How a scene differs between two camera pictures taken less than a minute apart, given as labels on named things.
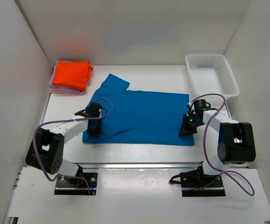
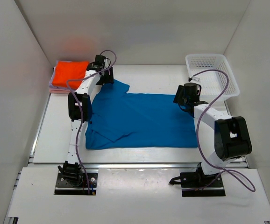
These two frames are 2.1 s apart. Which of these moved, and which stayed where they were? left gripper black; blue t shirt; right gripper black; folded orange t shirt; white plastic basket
Moved: left gripper black; right gripper black
Stayed: white plastic basket; folded orange t shirt; blue t shirt
